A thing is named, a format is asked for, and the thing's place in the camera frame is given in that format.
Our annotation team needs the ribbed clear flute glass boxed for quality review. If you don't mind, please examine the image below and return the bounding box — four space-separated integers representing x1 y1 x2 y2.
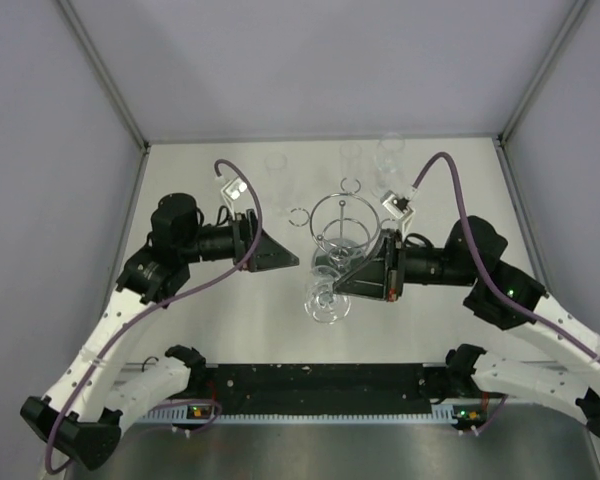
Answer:
265 152 289 214

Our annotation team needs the clear wine glass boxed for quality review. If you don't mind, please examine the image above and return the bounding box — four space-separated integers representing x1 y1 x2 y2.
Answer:
304 265 351 324
372 132 405 198

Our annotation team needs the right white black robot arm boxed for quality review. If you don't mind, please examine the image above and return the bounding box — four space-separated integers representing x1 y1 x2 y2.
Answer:
334 216 600 439

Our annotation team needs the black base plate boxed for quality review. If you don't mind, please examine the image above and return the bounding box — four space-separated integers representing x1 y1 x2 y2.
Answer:
173 363 487 414

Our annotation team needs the aluminium frame rail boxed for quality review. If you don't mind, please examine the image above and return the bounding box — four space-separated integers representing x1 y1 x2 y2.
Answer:
53 0 150 154

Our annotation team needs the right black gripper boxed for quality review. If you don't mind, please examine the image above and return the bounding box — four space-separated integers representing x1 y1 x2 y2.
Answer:
333 228 476 303

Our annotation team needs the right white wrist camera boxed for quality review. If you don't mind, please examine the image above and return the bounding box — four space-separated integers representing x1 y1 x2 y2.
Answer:
380 186 418 238

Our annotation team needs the clear champagne flute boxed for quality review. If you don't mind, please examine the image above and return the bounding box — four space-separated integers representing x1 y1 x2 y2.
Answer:
339 141 362 193

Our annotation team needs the chrome wine glass rack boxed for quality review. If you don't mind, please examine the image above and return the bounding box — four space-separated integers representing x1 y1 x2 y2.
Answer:
286 177 381 274

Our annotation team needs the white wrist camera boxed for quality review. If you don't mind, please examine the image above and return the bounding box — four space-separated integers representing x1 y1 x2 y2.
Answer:
216 176 248 218
380 186 418 238

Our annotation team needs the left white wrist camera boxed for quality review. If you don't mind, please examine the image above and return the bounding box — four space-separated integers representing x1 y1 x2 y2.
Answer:
216 176 248 218

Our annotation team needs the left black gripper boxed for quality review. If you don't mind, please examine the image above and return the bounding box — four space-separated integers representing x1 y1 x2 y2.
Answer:
179 208 298 272

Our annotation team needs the slotted cable duct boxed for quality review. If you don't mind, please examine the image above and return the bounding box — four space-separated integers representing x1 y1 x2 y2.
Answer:
136 404 486 427

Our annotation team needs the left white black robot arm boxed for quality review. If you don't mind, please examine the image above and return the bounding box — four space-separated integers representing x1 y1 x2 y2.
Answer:
20 193 299 475

